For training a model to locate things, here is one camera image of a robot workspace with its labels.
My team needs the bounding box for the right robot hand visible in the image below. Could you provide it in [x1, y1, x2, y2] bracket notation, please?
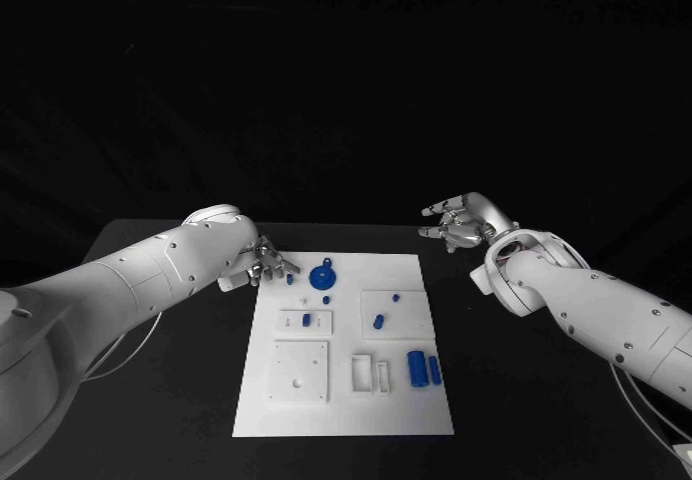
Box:
[416, 191, 519, 254]

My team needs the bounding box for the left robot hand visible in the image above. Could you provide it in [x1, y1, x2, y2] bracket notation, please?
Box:
[235, 235, 301, 288]

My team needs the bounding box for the white task board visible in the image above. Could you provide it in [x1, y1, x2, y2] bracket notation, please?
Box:
[230, 250, 455, 438]

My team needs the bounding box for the blue gear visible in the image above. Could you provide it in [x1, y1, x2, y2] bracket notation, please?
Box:
[307, 257, 337, 291]

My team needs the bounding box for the thick long blue cylinder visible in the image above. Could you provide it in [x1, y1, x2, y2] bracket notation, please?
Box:
[406, 350, 431, 389]

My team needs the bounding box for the white cable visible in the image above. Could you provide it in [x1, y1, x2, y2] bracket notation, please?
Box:
[619, 369, 692, 441]
[80, 310, 164, 383]
[608, 362, 692, 466]

